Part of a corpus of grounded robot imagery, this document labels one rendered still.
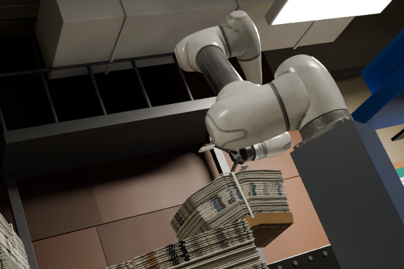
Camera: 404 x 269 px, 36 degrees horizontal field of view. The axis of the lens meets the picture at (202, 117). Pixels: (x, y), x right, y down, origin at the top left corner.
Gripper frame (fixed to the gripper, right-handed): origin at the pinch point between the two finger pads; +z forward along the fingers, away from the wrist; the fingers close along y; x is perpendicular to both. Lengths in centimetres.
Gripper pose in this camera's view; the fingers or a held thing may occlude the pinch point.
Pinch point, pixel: (208, 164)
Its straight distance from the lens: 258.1
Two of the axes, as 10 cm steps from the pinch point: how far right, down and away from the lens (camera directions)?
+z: -8.5, 2.2, -4.8
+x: -3.2, 5.1, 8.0
